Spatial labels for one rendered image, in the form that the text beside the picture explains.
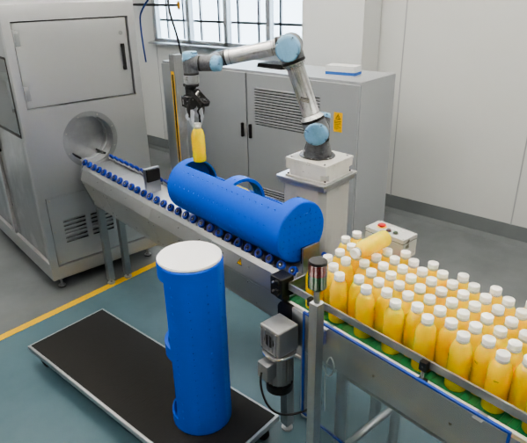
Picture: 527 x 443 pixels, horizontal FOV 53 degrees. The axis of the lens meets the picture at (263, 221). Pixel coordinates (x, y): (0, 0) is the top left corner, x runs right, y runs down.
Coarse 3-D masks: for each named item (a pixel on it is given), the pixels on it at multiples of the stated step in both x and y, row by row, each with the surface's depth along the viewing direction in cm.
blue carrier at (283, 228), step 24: (192, 168) 272; (168, 192) 281; (192, 192) 264; (216, 192) 251; (240, 192) 242; (216, 216) 252; (240, 216) 237; (264, 216) 227; (288, 216) 220; (312, 216) 231; (264, 240) 228; (288, 240) 225; (312, 240) 236
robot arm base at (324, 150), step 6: (306, 144) 276; (324, 144) 273; (306, 150) 276; (312, 150) 273; (318, 150) 273; (324, 150) 273; (330, 150) 276; (312, 156) 274; (318, 156) 273; (324, 156) 274
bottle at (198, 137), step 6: (192, 132) 269; (198, 132) 267; (192, 138) 269; (198, 138) 268; (204, 138) 270; (192, 144) 271; (198, 144) 269; (204, 144) 271; (198, 150) 270; (204, 150) 272; (198, 156) 272; (204, 156) 273; (198, 162) 273
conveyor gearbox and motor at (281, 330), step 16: (272, 320) 210; (288, 320) 210; (272, 336) 204; (288, 336) 205; (272, 352) 207; (288, 352) 209; (272, 368) 209; (288, 368) 213; (272, 384) 216; (288, 384) 216
